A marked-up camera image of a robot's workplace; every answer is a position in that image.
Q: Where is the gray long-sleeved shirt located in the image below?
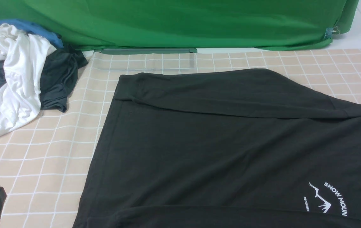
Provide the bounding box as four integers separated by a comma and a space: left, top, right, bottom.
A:
73, 69, 361, 228

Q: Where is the white crumpled shirt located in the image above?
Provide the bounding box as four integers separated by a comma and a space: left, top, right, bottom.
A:
0, 23, 56, 136

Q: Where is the beige checkered tablecloth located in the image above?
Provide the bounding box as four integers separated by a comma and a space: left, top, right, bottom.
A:
0, 49, 361, 228

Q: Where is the blue crumpled garment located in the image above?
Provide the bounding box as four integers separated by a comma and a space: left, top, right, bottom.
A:
0, 19, 64, 100

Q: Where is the dark gray crumpled garment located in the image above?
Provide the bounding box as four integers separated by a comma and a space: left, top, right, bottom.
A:
0, 43, 88, 112

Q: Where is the green backdrop cloth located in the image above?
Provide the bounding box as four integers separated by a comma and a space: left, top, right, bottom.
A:
0, 0, 359, 51

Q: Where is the blue binder clip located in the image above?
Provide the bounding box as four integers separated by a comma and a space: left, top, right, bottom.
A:
324, 26, 341, 39

